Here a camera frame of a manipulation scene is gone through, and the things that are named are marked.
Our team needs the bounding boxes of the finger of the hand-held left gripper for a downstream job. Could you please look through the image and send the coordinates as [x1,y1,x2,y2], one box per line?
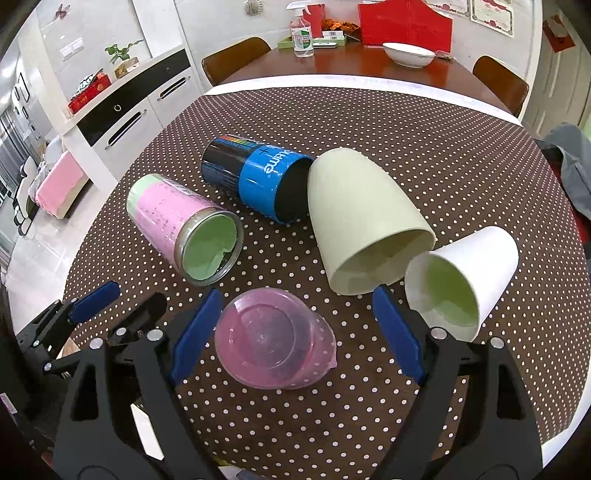
[16,281,122,376]
[108,292,168,365]

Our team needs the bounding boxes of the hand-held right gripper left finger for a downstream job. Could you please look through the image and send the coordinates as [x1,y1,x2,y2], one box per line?
[58,288,227,480]

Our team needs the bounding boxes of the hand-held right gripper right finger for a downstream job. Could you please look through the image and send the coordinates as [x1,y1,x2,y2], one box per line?
[372,285,546,480]

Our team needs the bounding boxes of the pink plastic cup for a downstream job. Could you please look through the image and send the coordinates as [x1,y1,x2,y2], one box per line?
[214,287,336,389]

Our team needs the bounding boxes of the pink and green glass cup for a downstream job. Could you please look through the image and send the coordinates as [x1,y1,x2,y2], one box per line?
[126,174,245,287]

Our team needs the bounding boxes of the white paper cup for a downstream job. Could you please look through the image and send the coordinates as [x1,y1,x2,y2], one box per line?
[405,225,520,342]

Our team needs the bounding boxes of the pale green cup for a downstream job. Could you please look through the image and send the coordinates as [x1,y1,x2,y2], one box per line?
[307,148,437,296]

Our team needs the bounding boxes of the blue and black cup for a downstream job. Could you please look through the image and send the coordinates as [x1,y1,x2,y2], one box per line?
[201,135,315,225]

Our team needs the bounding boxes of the pink sofa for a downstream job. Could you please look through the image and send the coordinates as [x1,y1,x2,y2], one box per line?
[36,150,90,220]

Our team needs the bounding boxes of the white and black cabinet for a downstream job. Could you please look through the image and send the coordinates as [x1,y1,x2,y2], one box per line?
[60,44,208,185]

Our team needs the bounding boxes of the red box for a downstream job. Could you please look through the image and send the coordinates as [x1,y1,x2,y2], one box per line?
[68,69,112,114]

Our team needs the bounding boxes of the grey cloth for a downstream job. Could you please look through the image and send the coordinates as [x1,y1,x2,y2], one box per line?
[536,122,591,222]

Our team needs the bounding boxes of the potted plant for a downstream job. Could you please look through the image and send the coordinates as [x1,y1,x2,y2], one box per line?
[105,39,145,79]

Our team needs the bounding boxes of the wooden dining table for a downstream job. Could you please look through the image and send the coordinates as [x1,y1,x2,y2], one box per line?
[217,42,509,112]

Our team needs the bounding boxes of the brown chair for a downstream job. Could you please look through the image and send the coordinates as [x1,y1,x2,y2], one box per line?
[202,37,271,87]
[472,55,530,116]

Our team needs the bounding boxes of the white bowl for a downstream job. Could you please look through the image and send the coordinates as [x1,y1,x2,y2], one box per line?
[382,42,437,69]

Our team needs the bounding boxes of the green tray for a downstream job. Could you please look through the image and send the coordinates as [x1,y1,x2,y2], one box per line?
[278,34,348,51]

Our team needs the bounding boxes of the clear spray bottle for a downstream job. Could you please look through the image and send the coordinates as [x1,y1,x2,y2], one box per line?
[286,0,315,58]

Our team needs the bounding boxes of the orange snack bag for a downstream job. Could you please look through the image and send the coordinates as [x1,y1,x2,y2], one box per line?
[323,17,360,33]

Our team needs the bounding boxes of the framed certificate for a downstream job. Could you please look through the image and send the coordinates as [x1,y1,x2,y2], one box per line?
[468,0,515,35]

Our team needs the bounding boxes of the red wall decoration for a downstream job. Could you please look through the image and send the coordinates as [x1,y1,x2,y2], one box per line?
[542,14,575,51]

